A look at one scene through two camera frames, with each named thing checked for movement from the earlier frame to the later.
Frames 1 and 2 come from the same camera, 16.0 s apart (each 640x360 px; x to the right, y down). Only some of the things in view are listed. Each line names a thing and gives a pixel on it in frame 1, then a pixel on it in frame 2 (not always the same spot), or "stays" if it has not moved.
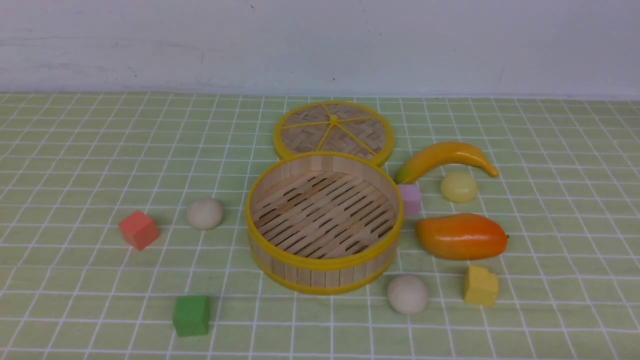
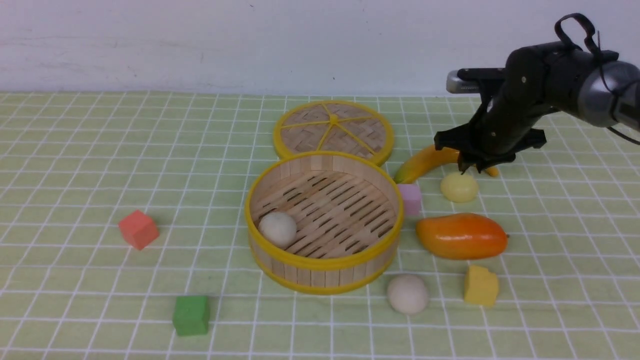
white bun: (205, 214) → (278, 229)
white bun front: (407, 294) stays
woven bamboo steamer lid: (345, 127) stays
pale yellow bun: (459, 188) stays
